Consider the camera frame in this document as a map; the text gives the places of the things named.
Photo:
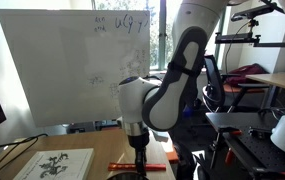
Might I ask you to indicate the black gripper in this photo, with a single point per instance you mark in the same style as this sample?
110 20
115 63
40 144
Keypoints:
138 140

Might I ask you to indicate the orange pen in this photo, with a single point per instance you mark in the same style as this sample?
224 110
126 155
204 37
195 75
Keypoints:
122 166

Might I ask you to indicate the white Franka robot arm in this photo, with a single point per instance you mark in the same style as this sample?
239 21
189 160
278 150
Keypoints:
168 110

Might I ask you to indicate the dark bowl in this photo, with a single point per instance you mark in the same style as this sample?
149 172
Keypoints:
127 176

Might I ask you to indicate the white book with black drawing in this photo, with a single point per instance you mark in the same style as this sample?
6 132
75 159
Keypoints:
55 165

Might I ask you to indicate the black office chair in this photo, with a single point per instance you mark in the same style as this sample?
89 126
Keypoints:
215 83

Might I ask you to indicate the black perforated breadboard table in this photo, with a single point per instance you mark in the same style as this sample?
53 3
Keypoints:
248 140

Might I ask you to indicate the white whiteboard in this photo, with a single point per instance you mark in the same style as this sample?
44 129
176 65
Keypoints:
65 66

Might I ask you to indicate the red bag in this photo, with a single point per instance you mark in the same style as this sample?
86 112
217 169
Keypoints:
247 73

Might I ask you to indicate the wooden desk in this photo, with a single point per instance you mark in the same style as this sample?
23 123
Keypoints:
275 80

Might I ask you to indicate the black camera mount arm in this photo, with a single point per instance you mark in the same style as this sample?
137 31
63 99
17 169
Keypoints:
238 38

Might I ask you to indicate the black camera on mount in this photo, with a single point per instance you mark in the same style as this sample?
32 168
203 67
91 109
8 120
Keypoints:
253 11

